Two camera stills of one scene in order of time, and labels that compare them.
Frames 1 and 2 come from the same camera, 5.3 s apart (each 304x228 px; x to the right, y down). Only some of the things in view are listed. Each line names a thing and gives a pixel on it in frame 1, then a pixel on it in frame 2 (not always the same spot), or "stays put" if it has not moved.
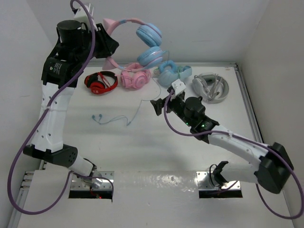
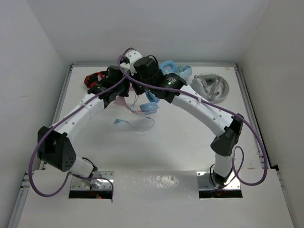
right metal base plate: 206,181 stays put
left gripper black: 107,45 → 123,92
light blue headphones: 169,72 stays put
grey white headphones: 210,87 stays put
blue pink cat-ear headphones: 148,38 → 149,108
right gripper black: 159,104 → 138,90
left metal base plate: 97,180 stays put
